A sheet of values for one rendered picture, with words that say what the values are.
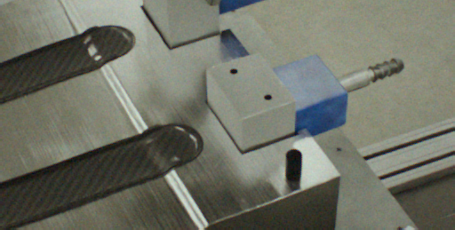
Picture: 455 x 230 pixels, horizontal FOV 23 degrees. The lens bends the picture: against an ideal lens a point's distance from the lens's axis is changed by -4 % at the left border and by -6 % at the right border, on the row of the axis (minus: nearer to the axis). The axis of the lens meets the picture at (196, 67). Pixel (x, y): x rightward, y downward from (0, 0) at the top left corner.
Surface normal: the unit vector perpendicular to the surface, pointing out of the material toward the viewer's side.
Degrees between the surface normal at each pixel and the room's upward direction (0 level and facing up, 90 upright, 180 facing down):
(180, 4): 93
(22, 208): 2
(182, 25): 93
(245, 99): 0
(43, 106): 3
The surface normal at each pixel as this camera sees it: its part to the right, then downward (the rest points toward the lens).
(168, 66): -0.04, -0.76
